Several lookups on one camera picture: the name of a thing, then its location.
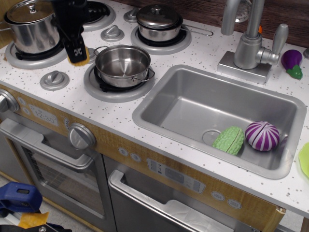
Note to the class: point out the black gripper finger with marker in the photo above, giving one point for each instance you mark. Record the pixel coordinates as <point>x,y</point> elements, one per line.
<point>75,49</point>

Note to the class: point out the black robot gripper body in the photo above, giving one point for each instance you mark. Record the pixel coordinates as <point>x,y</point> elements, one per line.
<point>70,17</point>

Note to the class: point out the yellow toy corn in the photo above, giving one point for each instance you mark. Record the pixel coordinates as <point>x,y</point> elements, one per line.
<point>83,62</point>

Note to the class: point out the grey stove knob middle left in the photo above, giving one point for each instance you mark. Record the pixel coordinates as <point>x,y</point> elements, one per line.
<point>92,55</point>

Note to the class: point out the grey stove knob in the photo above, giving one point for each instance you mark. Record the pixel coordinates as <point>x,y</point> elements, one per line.
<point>112,34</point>
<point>131,16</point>
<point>54,80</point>
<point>92,55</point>

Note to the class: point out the front left stove burner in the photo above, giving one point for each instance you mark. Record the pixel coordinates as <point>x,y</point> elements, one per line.
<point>11,58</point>

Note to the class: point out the stove burner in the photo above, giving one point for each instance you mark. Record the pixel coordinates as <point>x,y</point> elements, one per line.
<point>106,93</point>
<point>178,44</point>
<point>11,58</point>

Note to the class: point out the grey stove knob front left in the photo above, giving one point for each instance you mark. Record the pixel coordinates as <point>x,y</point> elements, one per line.
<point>54,80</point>

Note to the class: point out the front right stove burner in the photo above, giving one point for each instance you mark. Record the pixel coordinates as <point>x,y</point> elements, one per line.
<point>106,93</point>

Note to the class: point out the grey stove knob centre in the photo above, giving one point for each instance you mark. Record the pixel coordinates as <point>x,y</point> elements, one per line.
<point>112,34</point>

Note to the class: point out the open steel pan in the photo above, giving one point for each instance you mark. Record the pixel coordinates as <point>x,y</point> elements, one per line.
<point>124,65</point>

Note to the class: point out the grey stove knob back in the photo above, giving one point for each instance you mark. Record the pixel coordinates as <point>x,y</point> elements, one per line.
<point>131,16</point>

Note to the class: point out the back right stove burner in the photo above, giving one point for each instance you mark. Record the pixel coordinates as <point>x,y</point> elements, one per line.
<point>178,44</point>

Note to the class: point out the back left coil burner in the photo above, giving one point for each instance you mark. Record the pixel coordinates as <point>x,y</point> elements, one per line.
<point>101,16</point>

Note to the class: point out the tall steel stock pot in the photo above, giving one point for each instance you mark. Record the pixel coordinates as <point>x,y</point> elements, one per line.
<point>31,24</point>

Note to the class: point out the lidded steel saucepan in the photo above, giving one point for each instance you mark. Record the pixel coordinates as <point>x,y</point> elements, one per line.
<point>160,23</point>

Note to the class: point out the silver oven dial left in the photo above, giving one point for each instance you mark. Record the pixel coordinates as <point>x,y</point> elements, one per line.
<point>8,102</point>

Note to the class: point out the silver oven dial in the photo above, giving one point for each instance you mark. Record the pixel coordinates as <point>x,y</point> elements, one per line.
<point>80,137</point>
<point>8,102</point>

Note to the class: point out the silver oven dial right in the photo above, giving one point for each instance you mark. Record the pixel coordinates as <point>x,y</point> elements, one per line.
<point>80,137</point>

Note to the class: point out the grey toy sink basin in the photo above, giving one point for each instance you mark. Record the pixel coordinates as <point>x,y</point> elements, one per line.
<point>193,107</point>

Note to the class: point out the toy oven door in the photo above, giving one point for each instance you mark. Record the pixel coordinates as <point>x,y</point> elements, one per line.
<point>73,180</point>

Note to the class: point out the blue clamp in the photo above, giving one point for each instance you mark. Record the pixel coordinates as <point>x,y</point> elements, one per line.
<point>19,198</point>

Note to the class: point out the toy dishwasher door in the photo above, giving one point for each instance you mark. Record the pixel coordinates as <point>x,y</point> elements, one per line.
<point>142,204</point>

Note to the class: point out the silver slotted ladle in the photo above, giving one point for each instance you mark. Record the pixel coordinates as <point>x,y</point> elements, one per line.
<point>243,11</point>

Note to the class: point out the silver toy faucet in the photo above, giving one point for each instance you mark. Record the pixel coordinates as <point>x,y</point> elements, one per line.
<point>251,61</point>

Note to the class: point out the yellow tape piece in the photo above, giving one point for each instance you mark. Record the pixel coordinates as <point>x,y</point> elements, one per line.
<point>29,220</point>

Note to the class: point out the green toy bitter gourd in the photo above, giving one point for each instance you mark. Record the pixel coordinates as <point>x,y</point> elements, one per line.
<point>230,140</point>

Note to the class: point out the purple striped toy onion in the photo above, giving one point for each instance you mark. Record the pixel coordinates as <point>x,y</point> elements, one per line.
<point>262,136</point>

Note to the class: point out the purple toy eggplant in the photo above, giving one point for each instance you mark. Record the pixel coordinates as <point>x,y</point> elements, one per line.
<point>291,61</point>

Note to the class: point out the light green plate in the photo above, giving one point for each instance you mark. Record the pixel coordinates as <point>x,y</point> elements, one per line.
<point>304,159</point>

